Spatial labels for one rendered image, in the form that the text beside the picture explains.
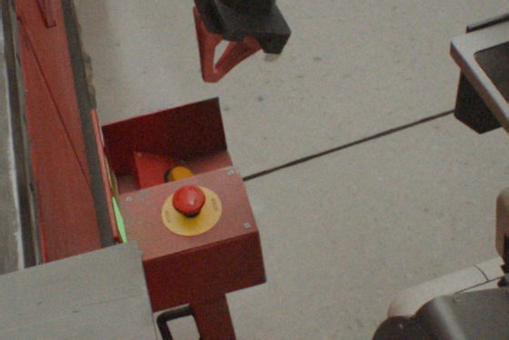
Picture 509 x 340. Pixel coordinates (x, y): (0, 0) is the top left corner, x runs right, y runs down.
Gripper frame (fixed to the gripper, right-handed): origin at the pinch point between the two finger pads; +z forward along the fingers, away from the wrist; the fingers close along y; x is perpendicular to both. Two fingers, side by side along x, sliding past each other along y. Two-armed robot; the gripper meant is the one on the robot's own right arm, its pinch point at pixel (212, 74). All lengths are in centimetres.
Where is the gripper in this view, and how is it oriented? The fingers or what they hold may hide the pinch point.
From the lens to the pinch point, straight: 81.3
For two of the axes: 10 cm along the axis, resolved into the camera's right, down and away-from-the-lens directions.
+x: 9.0, 0.0, 4.3
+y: 3.0, 7.4, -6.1
